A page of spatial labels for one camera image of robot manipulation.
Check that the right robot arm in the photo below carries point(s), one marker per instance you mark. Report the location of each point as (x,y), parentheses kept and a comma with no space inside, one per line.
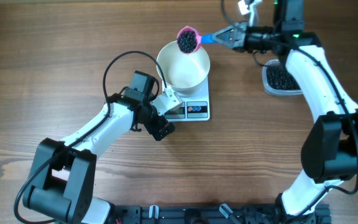
(329,155)

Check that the clear plastic container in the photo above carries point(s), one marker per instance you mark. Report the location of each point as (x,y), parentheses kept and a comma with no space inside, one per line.
(268,89)

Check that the pink scoop with blue handle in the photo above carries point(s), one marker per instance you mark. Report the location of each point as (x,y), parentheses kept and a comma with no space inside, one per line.
(189,40)

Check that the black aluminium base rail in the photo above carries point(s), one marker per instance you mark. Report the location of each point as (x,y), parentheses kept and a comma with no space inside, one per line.
(248,214)

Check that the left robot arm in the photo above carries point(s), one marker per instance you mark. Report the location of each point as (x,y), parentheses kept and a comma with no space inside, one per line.
(61,179)

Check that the white round bowl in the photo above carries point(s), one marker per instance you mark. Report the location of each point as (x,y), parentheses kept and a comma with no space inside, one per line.
(185,73)

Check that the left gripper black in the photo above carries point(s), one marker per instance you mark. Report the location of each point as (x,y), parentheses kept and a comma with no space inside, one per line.
(153,128)

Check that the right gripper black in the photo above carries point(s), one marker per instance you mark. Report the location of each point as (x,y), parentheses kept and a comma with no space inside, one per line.
(238,36)

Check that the black beans in container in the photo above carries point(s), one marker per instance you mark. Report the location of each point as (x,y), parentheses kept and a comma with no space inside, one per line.
(279,78)

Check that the white digital kitchen scale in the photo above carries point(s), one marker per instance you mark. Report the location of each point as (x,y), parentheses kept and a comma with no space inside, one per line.
(195,105)

